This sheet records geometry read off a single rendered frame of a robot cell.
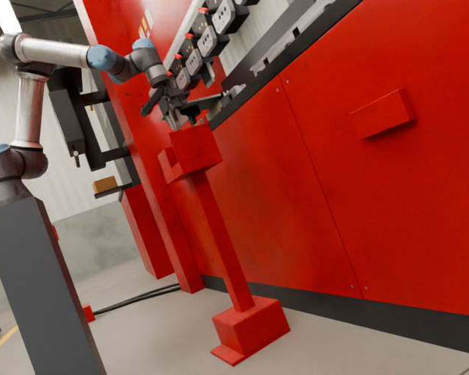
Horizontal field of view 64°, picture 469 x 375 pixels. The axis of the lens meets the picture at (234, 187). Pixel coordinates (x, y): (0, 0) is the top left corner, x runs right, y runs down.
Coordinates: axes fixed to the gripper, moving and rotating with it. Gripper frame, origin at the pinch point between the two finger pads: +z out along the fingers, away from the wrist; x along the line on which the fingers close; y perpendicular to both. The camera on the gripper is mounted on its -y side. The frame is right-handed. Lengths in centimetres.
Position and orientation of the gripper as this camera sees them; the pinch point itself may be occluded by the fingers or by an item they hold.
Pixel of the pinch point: (178, 132)
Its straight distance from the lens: 137.1
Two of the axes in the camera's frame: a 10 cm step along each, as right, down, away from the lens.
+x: -4.3, 1.7, 8.9
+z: 4.2, 9.1, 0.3
